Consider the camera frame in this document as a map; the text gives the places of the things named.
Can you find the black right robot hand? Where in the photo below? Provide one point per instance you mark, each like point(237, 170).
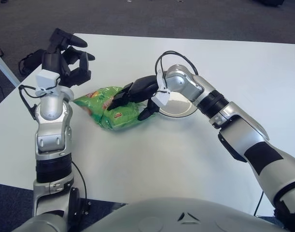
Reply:
point(142, 88)

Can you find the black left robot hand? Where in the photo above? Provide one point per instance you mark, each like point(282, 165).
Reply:
point(53, 61)

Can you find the green snack bag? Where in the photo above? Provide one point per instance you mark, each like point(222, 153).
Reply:
point(123, 118)

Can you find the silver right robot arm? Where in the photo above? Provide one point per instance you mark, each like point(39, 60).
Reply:
point(181, 82)

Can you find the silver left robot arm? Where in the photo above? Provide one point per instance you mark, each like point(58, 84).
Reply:
point(50, 108)

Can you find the white plate with black rim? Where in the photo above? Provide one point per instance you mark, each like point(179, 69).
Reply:
point(178, 106)

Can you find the black backpack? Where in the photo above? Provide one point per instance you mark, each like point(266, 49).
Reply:
point(29, 60)

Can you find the white table leg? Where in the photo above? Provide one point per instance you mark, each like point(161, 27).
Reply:
point(4, 67)

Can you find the grey robot torso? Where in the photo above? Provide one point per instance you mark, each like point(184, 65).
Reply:
point(161, 215)

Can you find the black bulky floor object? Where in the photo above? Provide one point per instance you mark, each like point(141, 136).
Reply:
point(270, 2)

